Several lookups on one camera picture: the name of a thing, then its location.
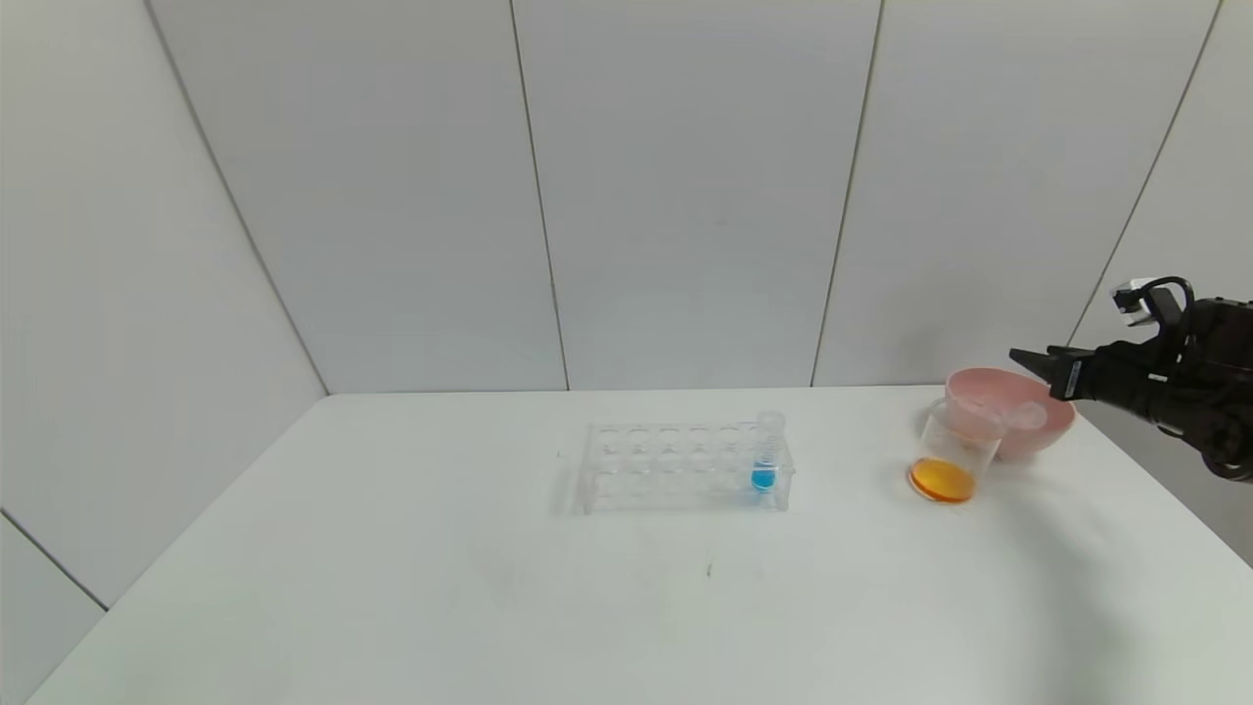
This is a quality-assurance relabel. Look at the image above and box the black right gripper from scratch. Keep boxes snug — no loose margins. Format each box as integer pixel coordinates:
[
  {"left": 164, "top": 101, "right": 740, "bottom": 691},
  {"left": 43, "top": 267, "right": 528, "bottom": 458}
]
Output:
[{"left": 1008, "top": 340, "right": 1158, "bottom": 422}]

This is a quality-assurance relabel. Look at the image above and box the test tube with yellow pigment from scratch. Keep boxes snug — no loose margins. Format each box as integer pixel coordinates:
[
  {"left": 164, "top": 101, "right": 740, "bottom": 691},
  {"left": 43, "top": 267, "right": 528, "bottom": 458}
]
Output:
[{"left": 959, "top": 392, "right": 1050, "bottom": 433}]

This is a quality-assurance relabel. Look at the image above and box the test tube with blue pigment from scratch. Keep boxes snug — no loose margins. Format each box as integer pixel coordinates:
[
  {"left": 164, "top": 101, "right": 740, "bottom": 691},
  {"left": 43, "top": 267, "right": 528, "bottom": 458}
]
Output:
[{"left": 753, "top": 409, "right": 789, "bottom": 494}]

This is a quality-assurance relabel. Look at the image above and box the clear plastic test tube rack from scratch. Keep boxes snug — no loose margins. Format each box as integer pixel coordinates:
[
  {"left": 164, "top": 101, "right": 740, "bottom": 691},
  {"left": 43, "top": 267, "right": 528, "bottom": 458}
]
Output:
[{"left": 576, "top": 420, "right": 795, "bottom": 514}]

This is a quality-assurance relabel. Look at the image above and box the pink plastic bowl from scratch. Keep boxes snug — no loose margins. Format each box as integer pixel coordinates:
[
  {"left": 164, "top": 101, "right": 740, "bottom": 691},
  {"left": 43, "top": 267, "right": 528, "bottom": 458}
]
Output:
[{"left": 944, "top": 367, "right": 1076, "bottom": 462}]

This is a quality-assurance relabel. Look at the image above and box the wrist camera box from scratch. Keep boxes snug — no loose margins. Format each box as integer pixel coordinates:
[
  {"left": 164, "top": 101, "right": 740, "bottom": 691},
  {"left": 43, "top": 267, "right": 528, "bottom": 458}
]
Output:
[{"left": 1113, "top": 279, "right": 1162, "bottom": 327}]

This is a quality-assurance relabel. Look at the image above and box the black looped camera cable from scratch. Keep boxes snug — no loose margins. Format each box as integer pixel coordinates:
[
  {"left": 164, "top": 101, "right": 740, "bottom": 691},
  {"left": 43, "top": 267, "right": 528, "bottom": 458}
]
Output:
[{"left": 1140, "top": 276, "right": 1197, "bottom": 339}]

